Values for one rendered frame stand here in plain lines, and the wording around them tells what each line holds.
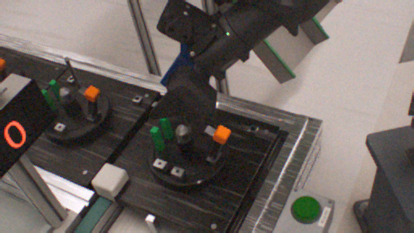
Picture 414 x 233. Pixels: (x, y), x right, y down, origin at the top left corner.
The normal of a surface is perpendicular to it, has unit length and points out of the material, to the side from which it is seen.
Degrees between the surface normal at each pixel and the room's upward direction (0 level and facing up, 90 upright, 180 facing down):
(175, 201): 0
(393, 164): 0
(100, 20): 0
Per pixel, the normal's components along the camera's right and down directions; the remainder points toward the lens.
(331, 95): -0.14, -0.67
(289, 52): 0.45, -0.21
